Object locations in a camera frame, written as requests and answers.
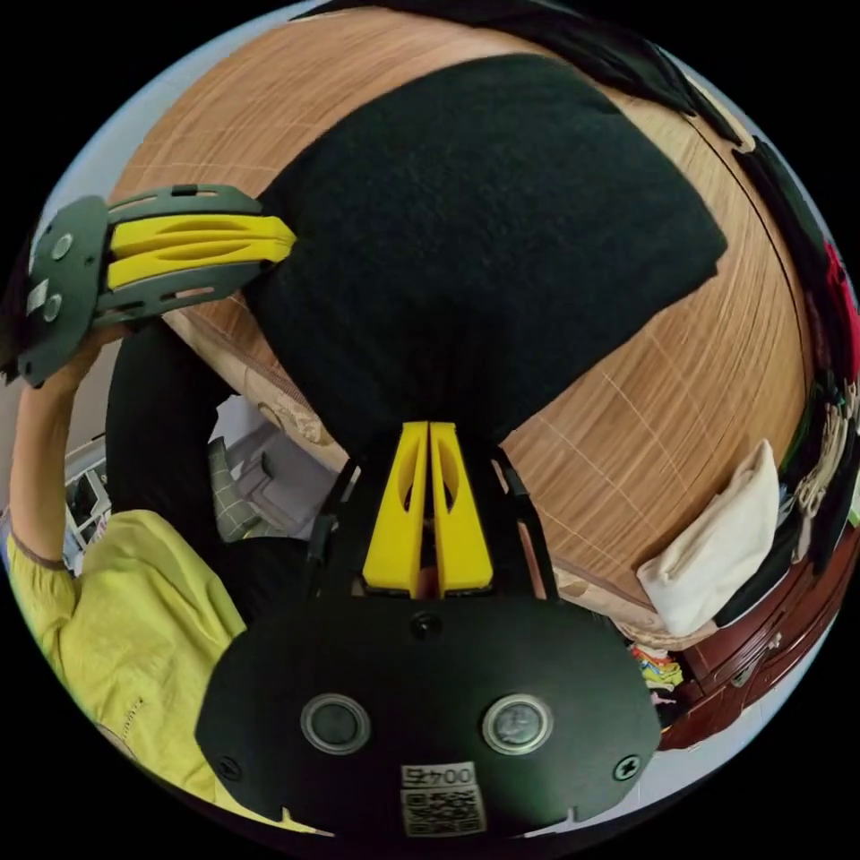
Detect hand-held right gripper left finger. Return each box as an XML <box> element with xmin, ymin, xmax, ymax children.
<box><xmin>362</xmin><ymin>421</ymin><xmax>430</xmax><ymax>598</ymax></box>

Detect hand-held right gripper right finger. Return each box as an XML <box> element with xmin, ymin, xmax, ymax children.
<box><xmin>429</xmin><ymin>421</ymin><xmax>496</xmax><ymax>598</ymax></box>

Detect black pants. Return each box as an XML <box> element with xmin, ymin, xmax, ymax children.
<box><xmin>246</xmin><ymin>53</ymin><xmax>731</xmax><ymax>466</ymax></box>

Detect person's left forearm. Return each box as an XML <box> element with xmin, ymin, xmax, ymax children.
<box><xmin>3</xmin><ymin>379</ymin><xmax>81</xmax><ymax>572</ymax></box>

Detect person's left hand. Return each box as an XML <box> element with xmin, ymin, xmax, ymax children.
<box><xmin>41</xmin><ymin>321</ymin><xmax>135</xmax><ymax>399</ymax></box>

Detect bed with woven mat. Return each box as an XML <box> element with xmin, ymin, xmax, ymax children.
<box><xmin>109</xmin><ymin>9</ymin><xmax>813</xmax><ymax>638</ymax></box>

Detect pile of clothes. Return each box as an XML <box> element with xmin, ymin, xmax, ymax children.
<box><xmin>537</xmin><ymin>13</ymin><xmax>860</xmax><ymax>640</ymax></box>

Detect person's body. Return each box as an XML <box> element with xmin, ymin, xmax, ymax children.
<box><xmin>4</xmin><ymin>319</ymin><xmax>354</xmax><ymax>829</ymax></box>

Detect dark red wooden cupboard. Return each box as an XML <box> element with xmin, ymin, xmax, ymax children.
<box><xmin>661</xmin><ymin>530</ymin><xmax>860</xmax><ymax>753</ymax></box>

